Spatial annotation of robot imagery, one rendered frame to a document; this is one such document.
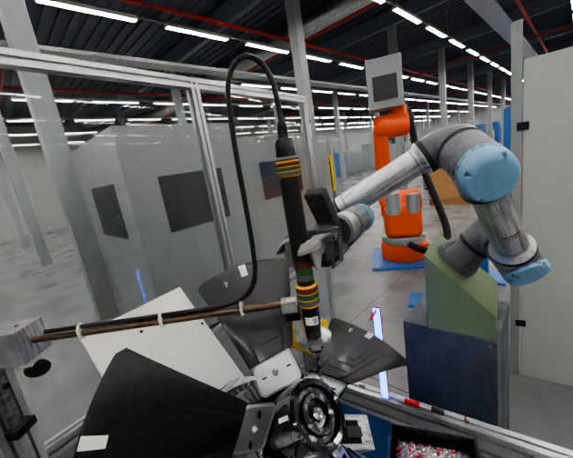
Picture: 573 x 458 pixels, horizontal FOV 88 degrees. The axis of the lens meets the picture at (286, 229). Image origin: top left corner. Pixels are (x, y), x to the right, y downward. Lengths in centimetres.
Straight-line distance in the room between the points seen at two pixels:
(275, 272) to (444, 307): 67
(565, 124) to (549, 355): 143
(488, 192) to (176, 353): 82
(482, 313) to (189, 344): 91
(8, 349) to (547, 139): 238
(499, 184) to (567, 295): 175
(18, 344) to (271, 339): 50
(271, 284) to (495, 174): 54
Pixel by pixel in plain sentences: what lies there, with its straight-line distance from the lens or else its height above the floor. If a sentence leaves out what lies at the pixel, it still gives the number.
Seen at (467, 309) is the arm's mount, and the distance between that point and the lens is 118.
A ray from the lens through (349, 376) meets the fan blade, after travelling 74.
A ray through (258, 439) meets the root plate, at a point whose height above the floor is 120.
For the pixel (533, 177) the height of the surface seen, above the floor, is 135.
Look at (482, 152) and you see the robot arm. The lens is 76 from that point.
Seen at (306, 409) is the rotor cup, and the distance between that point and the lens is 61.
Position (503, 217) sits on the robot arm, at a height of 144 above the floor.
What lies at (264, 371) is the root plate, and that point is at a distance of 67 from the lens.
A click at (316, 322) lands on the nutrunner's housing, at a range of 62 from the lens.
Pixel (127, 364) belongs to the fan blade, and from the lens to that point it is 52.
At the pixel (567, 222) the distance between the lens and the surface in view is 233.
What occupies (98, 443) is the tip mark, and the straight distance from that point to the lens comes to 54.
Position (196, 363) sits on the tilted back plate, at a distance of 84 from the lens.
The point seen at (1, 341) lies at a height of 141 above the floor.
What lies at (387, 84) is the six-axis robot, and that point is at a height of 242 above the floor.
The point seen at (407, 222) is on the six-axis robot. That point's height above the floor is 61.
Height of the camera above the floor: 166
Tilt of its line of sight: 12 degrees down
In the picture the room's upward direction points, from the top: 9 degrees counter-clockwise
